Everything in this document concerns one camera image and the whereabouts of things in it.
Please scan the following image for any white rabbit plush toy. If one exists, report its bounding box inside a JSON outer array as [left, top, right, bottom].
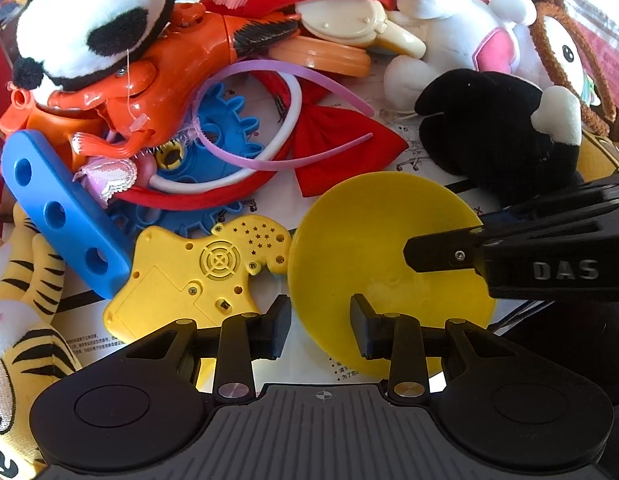
[[384, 0, 535, 111]]

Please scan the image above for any brown monkey plush toy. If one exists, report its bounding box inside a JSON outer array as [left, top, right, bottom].
[[517, 0, 617, 136]]

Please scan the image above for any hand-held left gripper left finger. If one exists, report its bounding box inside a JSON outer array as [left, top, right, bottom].
[[124, 295, 292, 406]]

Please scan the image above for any orange plastic toy gun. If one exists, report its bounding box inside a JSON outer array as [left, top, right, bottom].
[[0, 2, 302, 161]]

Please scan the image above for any panda plush toy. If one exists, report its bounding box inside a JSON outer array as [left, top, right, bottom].
[[12, 0, 175, 91]]

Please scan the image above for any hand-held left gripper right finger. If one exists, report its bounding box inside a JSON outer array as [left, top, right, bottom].
[[350, 294, 520, 406]]

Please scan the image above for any pink lace fabric piece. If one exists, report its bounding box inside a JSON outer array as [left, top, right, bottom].
[[74, 155, 140, 208]]

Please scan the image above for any cream plastic toy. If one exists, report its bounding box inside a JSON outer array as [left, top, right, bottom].
[[294, 0, 427, 58]]

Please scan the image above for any orange round lid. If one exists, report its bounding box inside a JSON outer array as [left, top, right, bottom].
[[266, 35, 373, 78]]

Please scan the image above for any white headband with red bow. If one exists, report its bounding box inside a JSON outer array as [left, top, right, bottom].
[[124, 67, 410, 211]]

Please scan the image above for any blue plastic gear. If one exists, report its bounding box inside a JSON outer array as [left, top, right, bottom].
[[109, 80, 267, 241]]

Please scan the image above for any yellow plastic disc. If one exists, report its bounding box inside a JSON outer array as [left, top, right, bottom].
[[288, 171, 497, 378]]

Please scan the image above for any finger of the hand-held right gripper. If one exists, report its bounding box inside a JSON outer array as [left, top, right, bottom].
[[404, 227, 485, 278]]

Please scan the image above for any blue plastic bar with holes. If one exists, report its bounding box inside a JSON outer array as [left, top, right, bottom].
[[0, 129, 134, 301]]

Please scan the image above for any black mouse plush toy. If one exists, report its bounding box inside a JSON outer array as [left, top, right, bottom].
[[414, 67, 585, 191]]

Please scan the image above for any yellow toy guitar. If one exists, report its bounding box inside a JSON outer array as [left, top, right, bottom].
[[103, 214, 292, 346]]

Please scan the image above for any tiger plush toy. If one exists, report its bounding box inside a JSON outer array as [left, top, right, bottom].
[[0, 205, 85, 480]]

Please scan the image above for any purple headband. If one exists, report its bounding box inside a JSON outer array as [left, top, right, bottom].
[[192, 59, 375, 173]]

